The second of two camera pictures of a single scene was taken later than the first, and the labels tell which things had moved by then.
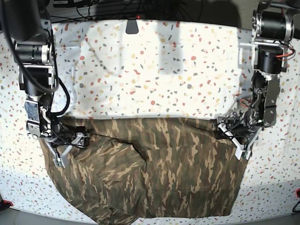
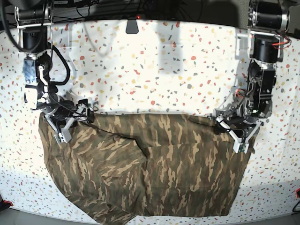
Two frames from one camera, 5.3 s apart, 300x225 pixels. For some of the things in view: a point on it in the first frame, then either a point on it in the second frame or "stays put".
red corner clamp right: [296, 192] stays put
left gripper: [67, 134] -> [63, 110]
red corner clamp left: [5, 201] stays put
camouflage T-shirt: [133, 169] stays put
